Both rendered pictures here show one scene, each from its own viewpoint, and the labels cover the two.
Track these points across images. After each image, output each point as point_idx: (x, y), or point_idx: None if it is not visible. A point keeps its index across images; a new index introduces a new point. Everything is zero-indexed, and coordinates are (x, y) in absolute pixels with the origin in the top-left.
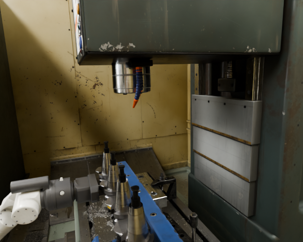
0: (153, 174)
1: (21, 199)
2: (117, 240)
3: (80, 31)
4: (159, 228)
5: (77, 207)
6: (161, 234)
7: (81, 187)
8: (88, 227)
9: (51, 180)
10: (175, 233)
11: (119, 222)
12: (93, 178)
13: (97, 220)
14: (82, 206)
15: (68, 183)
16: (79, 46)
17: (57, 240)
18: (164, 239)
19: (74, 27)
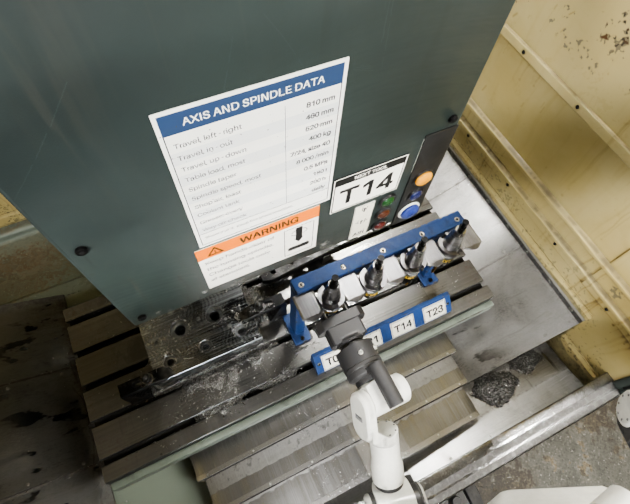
0: (84, 308)
1: (399, 390)
2: (411, 279)
3: (413, 200)
4: (439, 228)
5: (190, 446)
6: (446, 226)
7: (363, 325)
8: (265, 391)
9: (364, 364)
10: (443, 218)
11: (430, 262)
12: (337, 318)
13: (248, 382)
14: (204, 427)
15: (365, 340)
16: (408, 217)
17: (212, 489)
18: (451, 225)
19: (147, 266)
